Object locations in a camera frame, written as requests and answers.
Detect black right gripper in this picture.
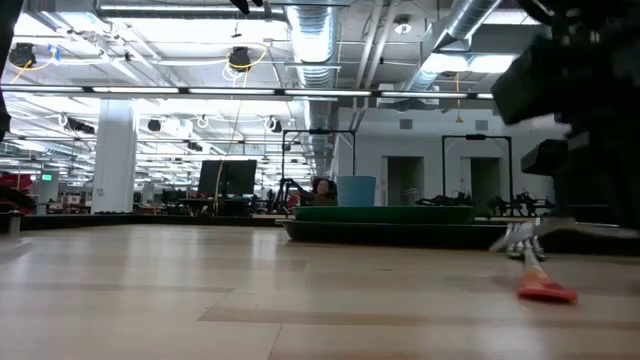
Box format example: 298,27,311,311
491,29,640,232

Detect fork with orange handle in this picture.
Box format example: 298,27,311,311
489,221,580,305

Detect green oval plastic plate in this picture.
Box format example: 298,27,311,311
292,204,476,225

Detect blue bin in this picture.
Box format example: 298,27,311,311
336,175,377,208

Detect dark green plastic tray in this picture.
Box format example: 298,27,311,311
275,218,512,251

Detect long rig light bar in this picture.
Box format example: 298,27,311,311
0,83,495,102

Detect black double monitor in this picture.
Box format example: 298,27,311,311
197,159,258,197

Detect white structural column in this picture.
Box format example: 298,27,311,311
90,98,140,215

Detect person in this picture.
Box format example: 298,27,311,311
298,177,339,208

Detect black ceiling cable reel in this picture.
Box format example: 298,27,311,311
8,41,38,70
227,45,253,72

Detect silver ribbed ventilation duct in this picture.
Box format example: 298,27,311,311
283,0,343,177

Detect black station frame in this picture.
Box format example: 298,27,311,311
280,128,358,212
441,133,514,212

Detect silver smooth ventilation duct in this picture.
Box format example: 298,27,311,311
402,0,503,92

